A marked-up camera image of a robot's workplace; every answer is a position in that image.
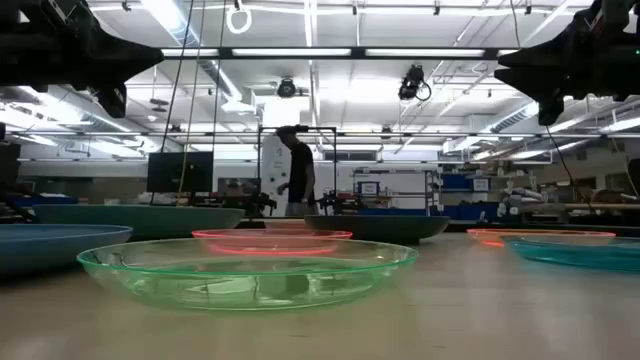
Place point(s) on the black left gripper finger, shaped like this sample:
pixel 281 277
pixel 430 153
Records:
pixel 132 50
pixel 135 67

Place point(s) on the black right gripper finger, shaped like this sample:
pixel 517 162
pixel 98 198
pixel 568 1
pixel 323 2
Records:
pixel 530 80
pixel 530 57

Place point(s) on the clear orange plastic plate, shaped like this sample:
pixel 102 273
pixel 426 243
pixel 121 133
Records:
pixel 540 233

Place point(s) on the large opaque teal plate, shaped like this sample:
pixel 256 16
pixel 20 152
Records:
pixel 150 220

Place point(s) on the clear teal plastic plate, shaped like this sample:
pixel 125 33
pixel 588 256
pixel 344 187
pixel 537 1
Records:
pixel 575 255

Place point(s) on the opaque dark green plate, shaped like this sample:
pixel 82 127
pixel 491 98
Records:
pixel 380 227

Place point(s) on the clear pink plastic plate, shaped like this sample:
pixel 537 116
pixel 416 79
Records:
pixel 272 233

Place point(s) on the clear green plastic plate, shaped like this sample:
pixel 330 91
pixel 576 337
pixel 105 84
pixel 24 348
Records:
pixel 250 290

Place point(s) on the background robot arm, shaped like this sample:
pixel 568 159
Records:
pixel 250 204
pixel 340 202

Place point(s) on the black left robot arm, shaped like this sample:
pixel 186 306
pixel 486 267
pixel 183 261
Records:
pixel 20 55

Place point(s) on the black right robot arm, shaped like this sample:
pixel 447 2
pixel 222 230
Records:
pixel 630 30

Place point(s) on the black monitor on stand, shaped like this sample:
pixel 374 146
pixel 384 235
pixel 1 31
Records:
pixel 180 172

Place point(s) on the blue framed sign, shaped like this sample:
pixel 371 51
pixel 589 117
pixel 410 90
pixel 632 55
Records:
pixel 480 185
pixel 368 188

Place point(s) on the blue storage bin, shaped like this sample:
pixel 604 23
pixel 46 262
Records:
pixel 456 182
pixel 470 212

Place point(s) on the round black ceiling fixture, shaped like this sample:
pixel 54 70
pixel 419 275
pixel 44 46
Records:
pixel 286 88

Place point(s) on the tall white cabinet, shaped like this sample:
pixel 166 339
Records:
pixel 272 170

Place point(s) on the opaque blue plastic plate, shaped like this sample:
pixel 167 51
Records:
pixel 50 245

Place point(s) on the person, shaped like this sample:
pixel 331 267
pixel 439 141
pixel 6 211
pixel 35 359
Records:
pixel 301 170

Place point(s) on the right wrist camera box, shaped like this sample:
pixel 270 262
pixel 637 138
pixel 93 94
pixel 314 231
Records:
pixel 550 112

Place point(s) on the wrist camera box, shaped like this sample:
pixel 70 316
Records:
pixel 114 102
pixel 550 112

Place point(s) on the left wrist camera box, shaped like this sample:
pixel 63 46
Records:
pixel 114 102

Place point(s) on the black overhead camera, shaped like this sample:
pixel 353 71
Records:
pixel 411 82

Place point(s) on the black aluminium rig frame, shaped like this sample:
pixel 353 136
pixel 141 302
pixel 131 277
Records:
pixel 357 52

